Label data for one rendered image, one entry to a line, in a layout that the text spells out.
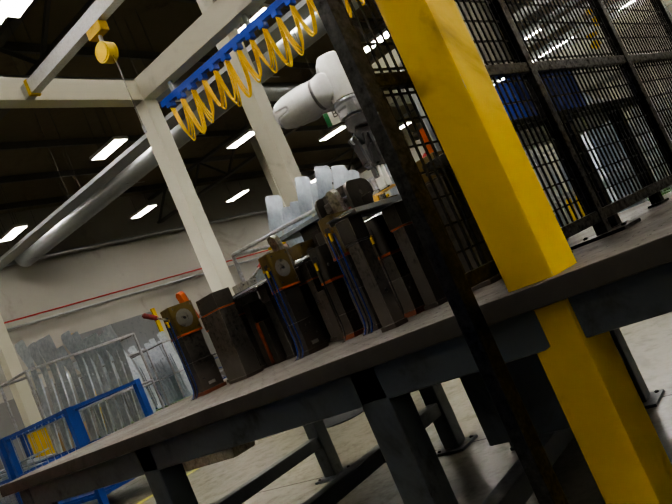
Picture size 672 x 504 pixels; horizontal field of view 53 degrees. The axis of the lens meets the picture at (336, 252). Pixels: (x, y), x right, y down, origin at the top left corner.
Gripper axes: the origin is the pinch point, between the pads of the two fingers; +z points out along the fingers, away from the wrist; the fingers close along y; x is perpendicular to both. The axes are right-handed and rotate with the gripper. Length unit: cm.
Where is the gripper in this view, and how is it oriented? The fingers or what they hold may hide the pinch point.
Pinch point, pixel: (381, 177)
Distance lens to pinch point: 205.3
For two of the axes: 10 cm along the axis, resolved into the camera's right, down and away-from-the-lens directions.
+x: 6.3, -3.4, -7.0
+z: 4.0, 9.1, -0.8
